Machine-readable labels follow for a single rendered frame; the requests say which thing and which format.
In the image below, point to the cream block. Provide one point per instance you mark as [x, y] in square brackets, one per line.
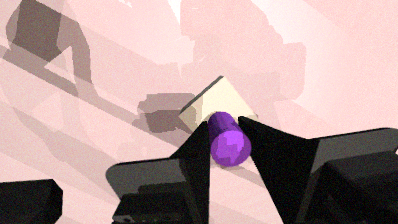
[220, 95]

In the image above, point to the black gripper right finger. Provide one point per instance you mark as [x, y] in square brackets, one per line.
[289, 165]

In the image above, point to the purple cylinder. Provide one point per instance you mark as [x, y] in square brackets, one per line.
[229, 145]

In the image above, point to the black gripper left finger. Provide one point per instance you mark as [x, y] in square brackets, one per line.
[187, 170]

